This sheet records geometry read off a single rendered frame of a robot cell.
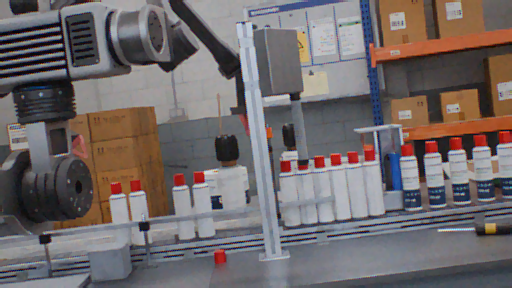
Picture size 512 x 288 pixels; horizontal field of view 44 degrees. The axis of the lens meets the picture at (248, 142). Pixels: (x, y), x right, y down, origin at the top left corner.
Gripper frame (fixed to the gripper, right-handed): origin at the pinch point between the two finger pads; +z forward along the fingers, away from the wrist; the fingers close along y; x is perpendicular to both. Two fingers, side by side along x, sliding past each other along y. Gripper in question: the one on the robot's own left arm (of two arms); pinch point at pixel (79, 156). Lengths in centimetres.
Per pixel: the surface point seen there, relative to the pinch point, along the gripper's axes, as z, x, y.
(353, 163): 66, -61, 0
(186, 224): 42.5, -13.4, -9.5
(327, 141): 50, -17, 440
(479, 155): 92, -89, 7
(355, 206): 76, -52, 0
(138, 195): 25.8, -9.9, -12.1
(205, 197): 40.9, -23.4, -8.4
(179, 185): 32.6, -20.5, -9.0
